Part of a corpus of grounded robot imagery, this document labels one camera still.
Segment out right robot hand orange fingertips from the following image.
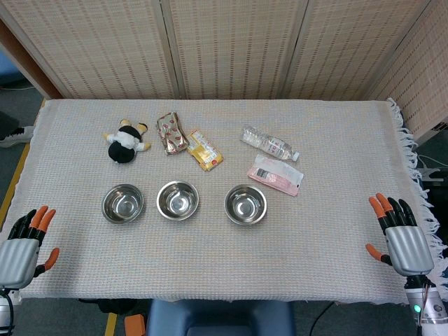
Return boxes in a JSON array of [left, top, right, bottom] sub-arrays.
[[365, 192, 436, 277]]

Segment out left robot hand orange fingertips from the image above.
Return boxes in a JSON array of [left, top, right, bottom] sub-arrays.
[[0, 205, 60, 290]]

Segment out woven folding screen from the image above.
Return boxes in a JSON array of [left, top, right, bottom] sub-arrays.
[[0, 0, 448, 141]]

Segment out metal bowl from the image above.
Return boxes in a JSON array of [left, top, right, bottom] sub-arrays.
[[156, 181, 200, 222], [101, 183, 145, 225], [223, 184, 268, 225]]

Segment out blue chair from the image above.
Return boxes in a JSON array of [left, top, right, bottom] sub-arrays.
[[145, 299, 297, 336]]

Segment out gold snack packet red lips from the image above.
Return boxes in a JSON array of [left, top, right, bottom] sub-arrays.
[[156, 112, 190, 156]]

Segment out woven fringed tablecloth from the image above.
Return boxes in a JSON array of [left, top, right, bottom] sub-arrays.
[[0, 97, 444, 305]]

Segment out yellow snack packet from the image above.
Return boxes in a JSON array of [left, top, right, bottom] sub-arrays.
[[186, 129, 225, 172]]

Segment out orange block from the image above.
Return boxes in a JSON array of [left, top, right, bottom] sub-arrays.
[[125, 314, 145, 336]]

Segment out white cable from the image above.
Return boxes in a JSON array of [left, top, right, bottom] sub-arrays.
[[416, 153, 445, 167]]

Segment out pink white packet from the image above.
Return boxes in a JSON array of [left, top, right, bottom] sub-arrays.
[[247, 154, 305, 197]]

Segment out clear plastic water bottle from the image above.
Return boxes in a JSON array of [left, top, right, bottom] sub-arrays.
[[239, 125, 300, 162]]

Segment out black white shoe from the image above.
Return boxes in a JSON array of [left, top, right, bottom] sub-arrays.
[[0, 125, 36, 149]]

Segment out grey metal stand foot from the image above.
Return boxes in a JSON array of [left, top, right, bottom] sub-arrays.
[[416, 167, 445, 182]]

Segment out black white plush toy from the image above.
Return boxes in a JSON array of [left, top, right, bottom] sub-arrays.
[[102, 118, 153, 165]]

